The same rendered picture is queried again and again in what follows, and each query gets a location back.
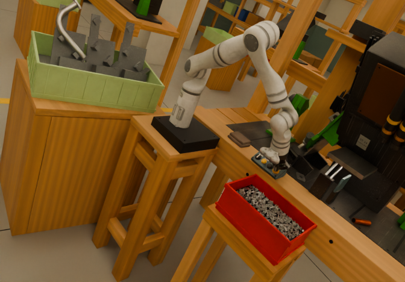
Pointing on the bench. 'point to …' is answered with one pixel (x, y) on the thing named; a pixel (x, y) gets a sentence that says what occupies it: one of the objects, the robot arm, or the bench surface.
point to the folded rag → (239, 139)
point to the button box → (267, 167)
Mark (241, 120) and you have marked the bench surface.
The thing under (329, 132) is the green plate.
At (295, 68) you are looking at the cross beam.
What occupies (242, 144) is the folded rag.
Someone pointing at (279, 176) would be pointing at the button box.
